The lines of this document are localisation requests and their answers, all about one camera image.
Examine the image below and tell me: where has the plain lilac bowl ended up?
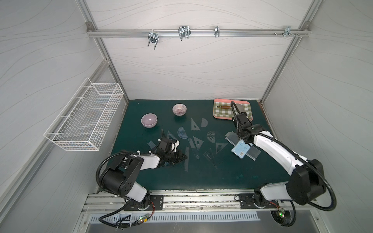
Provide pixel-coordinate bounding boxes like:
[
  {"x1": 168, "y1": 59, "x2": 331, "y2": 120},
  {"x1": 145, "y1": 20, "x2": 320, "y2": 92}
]
[{"x1": 141, "y1": 113, "x2": 158, "y2": 128}]

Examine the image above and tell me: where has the blue clear protractor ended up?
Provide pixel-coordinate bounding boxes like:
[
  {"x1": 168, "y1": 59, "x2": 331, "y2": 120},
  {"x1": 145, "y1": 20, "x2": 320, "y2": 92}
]
[{"x1": 177, "y1": 127, "x2": 188, "y2": 139}]

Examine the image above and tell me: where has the small clear triangle ruler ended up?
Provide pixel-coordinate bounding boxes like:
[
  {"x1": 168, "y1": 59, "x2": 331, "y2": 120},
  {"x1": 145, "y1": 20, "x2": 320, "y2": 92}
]
[{"x1": 167, "y1": 131, "x2": 178, "y2": 141}]

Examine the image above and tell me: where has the wooden handled metal scraper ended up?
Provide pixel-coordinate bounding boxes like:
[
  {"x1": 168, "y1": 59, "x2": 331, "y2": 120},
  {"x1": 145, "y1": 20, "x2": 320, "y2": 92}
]
[{"x1": 216, "y1": 105, "x2": 232, "y2": 109}]

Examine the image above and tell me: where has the pink plastic tray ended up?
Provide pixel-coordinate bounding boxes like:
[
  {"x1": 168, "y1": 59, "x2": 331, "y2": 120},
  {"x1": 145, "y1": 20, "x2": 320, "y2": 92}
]
[{"x1": 213, "y1": 98, "x2": 254, "y2": 121}]

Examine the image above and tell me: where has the white wire basket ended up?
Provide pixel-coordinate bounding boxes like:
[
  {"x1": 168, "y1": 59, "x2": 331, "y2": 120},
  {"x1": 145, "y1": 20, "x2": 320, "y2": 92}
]
[{"x1": 44, "y1": 78, "x2": 123, "y2": 151}]

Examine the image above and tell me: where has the clear blue straight ruler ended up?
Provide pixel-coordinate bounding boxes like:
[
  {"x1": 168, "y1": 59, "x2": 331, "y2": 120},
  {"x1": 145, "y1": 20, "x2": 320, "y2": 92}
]
[{"x1": 148, "y1": 141, "x2": 156, "y2": 150}]

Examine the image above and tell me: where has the green white checkered cloth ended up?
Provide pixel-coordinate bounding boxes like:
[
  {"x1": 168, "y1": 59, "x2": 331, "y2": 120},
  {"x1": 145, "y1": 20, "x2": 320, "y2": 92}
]
[{"x1": 214, "y1": 100, "x2": 253, "y2": 119}]

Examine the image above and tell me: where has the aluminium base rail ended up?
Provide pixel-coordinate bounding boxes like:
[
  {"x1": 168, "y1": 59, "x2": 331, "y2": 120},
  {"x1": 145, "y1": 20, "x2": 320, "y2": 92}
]
[{"x1": 81, "y1": 189, "x2": 321, "y2": 215}]

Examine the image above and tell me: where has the metal bracket clamp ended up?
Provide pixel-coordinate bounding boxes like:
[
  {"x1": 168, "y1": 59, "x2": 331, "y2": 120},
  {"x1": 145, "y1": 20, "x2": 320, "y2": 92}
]
[{"x1": 274, "y1": 26, "x2": 300, "y2": 38}]

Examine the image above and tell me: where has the purple striped bowl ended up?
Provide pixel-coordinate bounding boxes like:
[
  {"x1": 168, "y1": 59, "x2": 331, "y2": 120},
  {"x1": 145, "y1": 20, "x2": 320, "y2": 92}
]
[{"x1": 172, "y1": 103, "x2": 187, "y2": 117}]

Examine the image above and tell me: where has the clear protractor set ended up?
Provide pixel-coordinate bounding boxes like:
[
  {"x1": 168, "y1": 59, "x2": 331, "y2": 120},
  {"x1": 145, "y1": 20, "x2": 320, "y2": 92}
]
[
  {"x1": 207, "y1": 131, "x2": 215, "y2": 143},
  {"x1": 201, "y1": 118, "x2": 208, "y2": 128}
]

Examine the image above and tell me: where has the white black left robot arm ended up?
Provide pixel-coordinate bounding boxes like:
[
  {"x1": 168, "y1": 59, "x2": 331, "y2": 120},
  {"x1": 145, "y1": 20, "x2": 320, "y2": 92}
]
[{"x1": 95, "y1": 132, "x2": 188, "y2": 229}]

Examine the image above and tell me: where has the aluminium overhead rail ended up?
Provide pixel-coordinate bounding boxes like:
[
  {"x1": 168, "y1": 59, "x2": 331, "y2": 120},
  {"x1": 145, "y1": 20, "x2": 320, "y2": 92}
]
[{"x1": 87, "y1": 26, "x2": 311, "y2": 38}]

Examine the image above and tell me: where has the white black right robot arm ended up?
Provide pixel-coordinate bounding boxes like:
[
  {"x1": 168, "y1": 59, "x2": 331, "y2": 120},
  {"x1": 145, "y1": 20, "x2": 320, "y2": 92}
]
[{"x1": 230, "y1": 101, "x2": 337, "y2": 227}]

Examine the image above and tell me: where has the metal u-bolt clamp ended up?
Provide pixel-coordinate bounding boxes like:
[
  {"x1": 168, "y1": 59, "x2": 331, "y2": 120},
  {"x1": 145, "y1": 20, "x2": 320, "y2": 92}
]
[
  {"x1": 177, "y1": 26, "x2": 191, "y2": 41},
  {"x1": 214, "y1": 26, "x2": 220, "y2": 38},
  {"x1": 147, "y1": 32, "x2": 159, "y2": 49}
]

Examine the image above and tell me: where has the blue printed ruler set card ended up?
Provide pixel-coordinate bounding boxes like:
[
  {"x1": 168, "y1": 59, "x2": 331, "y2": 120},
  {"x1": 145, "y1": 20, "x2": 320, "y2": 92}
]
[{"x1": 231, "y1": 140, "x2": 251, "y2": 159}]

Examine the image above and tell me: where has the clear ruler set pouch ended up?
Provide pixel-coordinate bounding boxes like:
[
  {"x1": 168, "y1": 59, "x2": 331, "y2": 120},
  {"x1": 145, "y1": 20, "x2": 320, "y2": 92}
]
[{"x1": 225, "y1": 132, "x2": 261, "y2": 161}]

